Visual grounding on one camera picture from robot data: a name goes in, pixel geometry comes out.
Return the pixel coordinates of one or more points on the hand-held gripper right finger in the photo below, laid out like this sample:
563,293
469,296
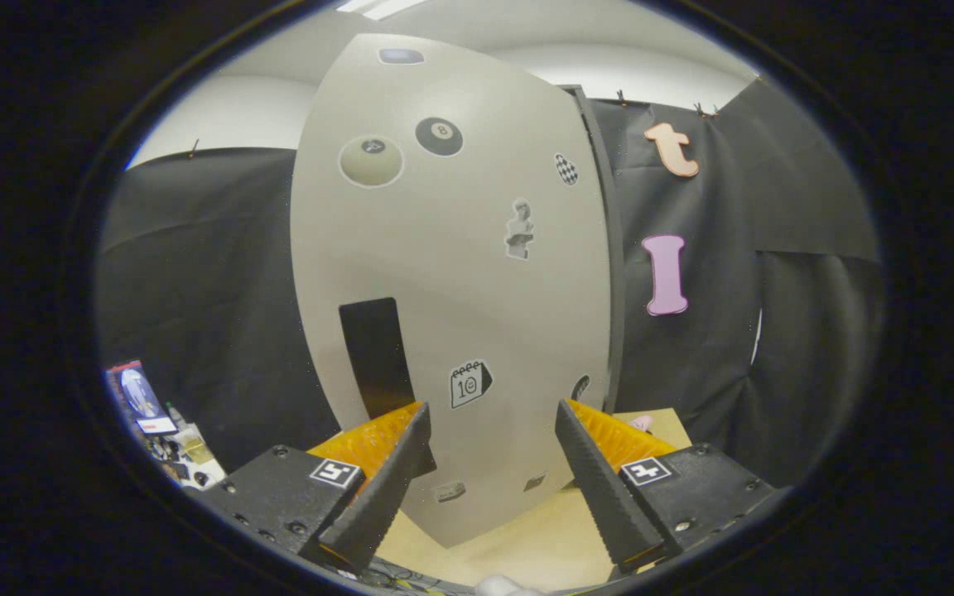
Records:
601,488

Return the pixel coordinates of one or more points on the black backdrop cloth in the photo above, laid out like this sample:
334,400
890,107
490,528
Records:
212,281

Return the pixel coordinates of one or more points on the white shoe cabinet door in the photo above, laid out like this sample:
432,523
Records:
444,273

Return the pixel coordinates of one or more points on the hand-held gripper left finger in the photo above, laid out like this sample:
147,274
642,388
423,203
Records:
382,497

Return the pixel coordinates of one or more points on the ceiling light panel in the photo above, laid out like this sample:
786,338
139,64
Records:
382,7

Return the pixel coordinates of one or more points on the small pink object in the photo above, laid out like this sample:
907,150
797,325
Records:
641,423

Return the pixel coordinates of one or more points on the pile of small desk clutter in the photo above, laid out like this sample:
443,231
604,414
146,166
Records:
154,414

